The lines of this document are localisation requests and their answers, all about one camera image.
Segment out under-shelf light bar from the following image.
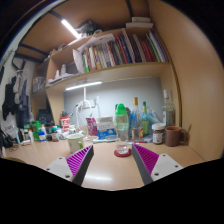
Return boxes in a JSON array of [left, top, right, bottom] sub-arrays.
[[65, 80, 103, 92]]

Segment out wooden shelf unit with books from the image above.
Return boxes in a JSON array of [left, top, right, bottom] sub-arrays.
[[31, 19, 174, 94]]

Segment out red and white can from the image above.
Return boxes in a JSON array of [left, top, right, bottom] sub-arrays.
[[60, 115, 71, 133]]

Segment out tall clear glass bottle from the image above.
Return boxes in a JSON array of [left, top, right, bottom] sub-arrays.
[[161, 89, 176, 128]]

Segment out white box with blue label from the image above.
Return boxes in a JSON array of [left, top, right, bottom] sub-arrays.
[[96, 116, 117, 140]]

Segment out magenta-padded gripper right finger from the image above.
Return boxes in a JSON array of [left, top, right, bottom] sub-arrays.
[[130, 143, 184, 186]]

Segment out dark jar with red label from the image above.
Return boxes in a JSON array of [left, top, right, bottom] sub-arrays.
[[50, 126, 60, 143]]

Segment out flat round red coaster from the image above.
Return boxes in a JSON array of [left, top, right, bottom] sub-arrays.
[[113, 148, 133, 159]]

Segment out pink carton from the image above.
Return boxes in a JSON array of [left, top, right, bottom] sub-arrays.
[[85, 117, 99, 137]]

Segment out white power adapter with cables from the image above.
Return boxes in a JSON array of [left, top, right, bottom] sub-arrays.
[[74, 98, 99, 116]]

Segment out ceiling light tube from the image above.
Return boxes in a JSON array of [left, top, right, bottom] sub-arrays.
[[60, 18, 82, 40]]

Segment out brown jar with white lid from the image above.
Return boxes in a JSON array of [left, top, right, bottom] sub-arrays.
[[151, 122, 167, 145]]

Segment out clear bottle with green cap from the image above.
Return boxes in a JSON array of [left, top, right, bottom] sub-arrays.
[[114, 103, 132, 156]]

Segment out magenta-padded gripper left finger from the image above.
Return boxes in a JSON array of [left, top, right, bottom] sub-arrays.
[[43, 143, 95, 187]]

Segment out white mug with green handle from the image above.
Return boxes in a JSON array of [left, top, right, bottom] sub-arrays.
[[66, 133, 85, 154]]

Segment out white bottle with blue label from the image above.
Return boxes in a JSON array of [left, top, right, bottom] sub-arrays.
[[37, 124, 47, 143]]

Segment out dark hanging clothes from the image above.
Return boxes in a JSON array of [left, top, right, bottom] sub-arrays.
[[1, 71, 31, 121]]

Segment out brown ceramic mug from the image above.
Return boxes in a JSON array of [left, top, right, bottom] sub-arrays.
[[164, 125, 188, 148]]

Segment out clear bottle with yellow cap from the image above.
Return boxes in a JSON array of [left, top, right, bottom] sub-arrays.
[[130, 96, 142, 141]]

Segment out green plastic container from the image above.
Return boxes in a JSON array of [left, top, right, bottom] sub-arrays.
[[31, 120, 42, 141]]

